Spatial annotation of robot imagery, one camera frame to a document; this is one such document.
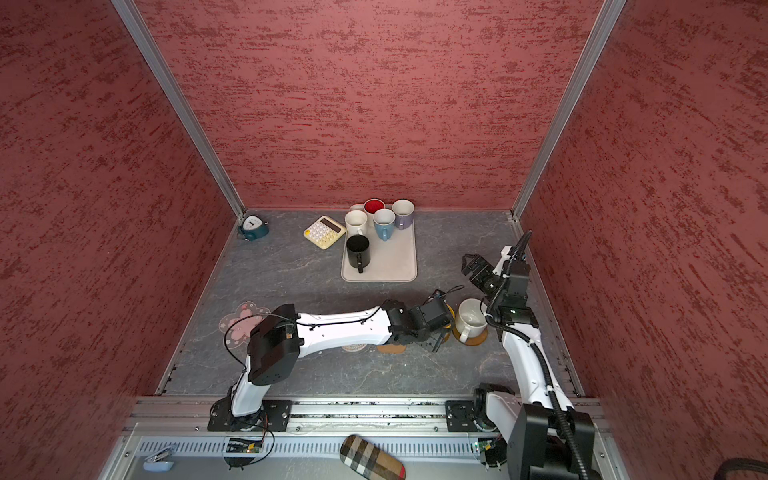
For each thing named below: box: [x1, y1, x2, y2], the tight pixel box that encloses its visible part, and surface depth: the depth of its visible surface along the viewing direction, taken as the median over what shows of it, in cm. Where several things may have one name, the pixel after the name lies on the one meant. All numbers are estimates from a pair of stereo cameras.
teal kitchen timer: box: [238, 215, 269, 241], surface depth 112 cm
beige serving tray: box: [341, 204, 417, 283], surface depth 106 cm
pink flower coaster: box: [219, 301, 271, 349], surface depth 92 cm
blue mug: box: [373, 208, 395, 241], surface depth 110 cm
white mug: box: [344, 209, 369, 245], surface depth 109 cm
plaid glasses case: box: [339, 434, 407, 480], surface depth 67 cm
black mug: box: [346, 234, 371, 274], surface depth 102 cm
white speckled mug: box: [455, 298, 488, 343], surface depth 86 cm
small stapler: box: [143, 445, 175, 473], surface depth 68 cm
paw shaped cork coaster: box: [376, 343, 407, 354], surface depth 87 cm
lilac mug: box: [392, 198, 415, 230], surface depth 115 cm
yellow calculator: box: [303, 215, 347, 250], surface depth 114 cm
